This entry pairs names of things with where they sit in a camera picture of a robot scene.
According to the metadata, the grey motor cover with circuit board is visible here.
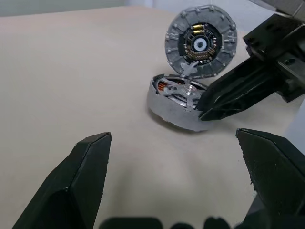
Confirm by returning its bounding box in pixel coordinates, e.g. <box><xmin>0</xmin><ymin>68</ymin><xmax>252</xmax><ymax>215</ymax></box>
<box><xmin>164</xmin><ymin>5</ymin><xmax>239</xmax><ymax>80</ymax></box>

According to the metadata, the silver round motor housing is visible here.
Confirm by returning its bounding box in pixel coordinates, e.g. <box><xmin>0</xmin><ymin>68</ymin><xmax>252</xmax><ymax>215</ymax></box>
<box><xmin>146</xmin><ymin>73</ymin><xmax>212</xmax><ymax>132</ymax></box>

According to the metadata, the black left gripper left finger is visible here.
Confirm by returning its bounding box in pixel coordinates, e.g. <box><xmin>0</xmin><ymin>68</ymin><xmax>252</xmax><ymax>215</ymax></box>
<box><xmin>11</xmin><ymin>132</ymin><xmax>112</xmax><ymax>229</ymax></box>

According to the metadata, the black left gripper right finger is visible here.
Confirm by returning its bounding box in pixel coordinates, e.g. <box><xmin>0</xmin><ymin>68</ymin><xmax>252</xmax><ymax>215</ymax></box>
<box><xmin>235</xmin><ymin>128</ymin><xmax>305</xmax><ymax>229</ymax></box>

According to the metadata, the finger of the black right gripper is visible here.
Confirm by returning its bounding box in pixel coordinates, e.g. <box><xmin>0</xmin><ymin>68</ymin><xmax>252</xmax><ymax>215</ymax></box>
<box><xmin>198</xmin><ymin>75</ymin><xmax>287</xmax><ymax>122</ymax></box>
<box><xmin>197</xmin><ymin>56</ymin><xmax>280</xmax><ymax>110</ymax></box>

